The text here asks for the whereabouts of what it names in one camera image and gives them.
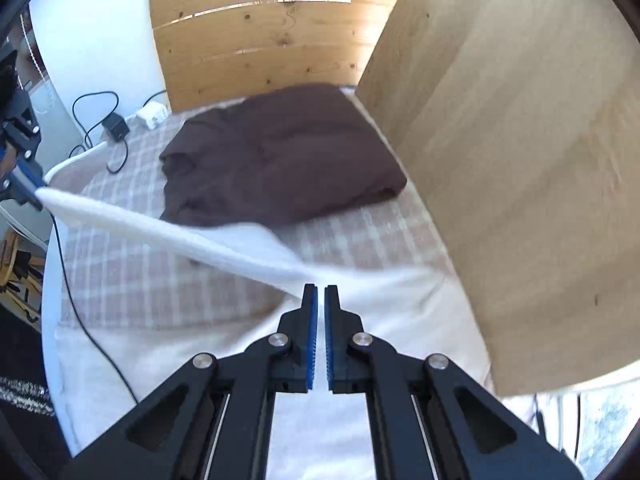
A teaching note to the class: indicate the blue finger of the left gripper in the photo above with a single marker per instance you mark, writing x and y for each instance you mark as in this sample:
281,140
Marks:
25,178

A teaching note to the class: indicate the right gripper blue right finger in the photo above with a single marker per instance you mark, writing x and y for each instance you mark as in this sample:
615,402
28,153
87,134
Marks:
334,336

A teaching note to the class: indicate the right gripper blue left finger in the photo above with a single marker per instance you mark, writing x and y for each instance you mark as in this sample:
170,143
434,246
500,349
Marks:
308,336

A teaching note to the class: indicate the cream knit cardigan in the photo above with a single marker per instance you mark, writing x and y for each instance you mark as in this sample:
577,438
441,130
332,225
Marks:
96,376

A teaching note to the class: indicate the black power adapter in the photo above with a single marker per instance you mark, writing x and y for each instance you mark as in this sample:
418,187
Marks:
116,126

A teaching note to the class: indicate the white power strip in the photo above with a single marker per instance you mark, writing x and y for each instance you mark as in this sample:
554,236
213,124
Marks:
152,114

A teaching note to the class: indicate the brown folded garment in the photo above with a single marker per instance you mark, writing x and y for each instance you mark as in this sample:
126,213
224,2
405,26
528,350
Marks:
276,159

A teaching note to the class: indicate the pine slatted headboard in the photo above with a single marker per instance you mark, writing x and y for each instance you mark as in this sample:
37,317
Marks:
217,50

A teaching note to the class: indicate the light oak wardrobe panel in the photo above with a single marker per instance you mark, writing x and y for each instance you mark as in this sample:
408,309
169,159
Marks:
518,122

